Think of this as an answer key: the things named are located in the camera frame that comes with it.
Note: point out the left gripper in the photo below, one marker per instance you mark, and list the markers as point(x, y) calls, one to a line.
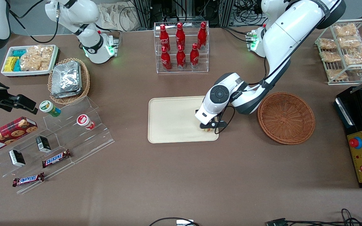
point(196, 111)

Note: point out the triangular sandwich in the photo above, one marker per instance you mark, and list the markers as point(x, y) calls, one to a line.
point(210, 130)

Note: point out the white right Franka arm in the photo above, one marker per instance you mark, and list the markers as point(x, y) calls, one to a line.
point(90, 44)

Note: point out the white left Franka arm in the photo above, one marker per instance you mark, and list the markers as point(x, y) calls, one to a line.
point(287, 34)

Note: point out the beige plastic tray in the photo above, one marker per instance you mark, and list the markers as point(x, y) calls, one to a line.
point(171, 119)

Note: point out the white rectangular snack tray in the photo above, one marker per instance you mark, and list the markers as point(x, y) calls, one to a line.
point(8, 73)

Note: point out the oval wicker basket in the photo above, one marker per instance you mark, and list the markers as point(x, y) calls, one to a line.
point(85, 81)

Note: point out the brown round wicker basket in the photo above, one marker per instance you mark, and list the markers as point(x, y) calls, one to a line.
point(286, 119)

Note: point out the green lidded snack cup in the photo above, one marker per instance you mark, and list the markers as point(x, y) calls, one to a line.
point(49, 108)

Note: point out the red tartan cookie box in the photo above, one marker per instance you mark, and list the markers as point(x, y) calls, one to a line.
point(8, 135)

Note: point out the teal snack pack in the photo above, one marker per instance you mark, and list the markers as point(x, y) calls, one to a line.
point(19, 52)
point(17, 65)

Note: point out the yellow snack pack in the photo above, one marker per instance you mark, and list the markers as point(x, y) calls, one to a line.
point(9, 64)

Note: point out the clear acrylic bottle rack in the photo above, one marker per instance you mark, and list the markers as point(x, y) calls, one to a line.
point(181, 71)

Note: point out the small black box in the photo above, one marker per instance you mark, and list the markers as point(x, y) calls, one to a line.
point(43, 143)
point(17, 158)

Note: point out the red cola bottle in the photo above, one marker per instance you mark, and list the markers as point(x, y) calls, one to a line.
point(194, 58)
point(180, 36)
point(166, 61)
point(181, 59)
point(164, 37)
point(202, 36)

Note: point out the silver foil pack stack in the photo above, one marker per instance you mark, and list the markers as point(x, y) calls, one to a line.
point(66, 80)

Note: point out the brown Snickers bar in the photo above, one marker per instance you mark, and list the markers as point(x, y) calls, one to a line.
point(28, 179)
point(56, 158)

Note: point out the clear acrylic stepped display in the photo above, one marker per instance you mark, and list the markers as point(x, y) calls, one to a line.
point(74, 144)

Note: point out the red lidded snack cup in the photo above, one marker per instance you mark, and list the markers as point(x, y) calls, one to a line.
point(85, 121)

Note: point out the grey metal equipment rack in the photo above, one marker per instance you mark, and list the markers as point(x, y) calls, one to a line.
point(168, 11)

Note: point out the small white device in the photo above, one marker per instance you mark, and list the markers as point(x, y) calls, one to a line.
point(184, 223)

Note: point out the beige cloth bag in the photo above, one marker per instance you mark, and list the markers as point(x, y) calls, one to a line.
point(118, 17)

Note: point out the clear bag of rice crackers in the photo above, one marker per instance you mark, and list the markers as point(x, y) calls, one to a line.
point(357, 58)
point(350, 42)
point(327, 44)
point(331, 56)
point(345, 30)
point(336, 74)

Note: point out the black control box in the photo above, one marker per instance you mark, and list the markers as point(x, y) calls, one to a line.
point(353, 119)

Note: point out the red emergency stop button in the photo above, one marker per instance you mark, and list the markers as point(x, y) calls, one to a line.
point(355, 142)

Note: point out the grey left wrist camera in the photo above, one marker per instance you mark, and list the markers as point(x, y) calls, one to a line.
point(214, 125)

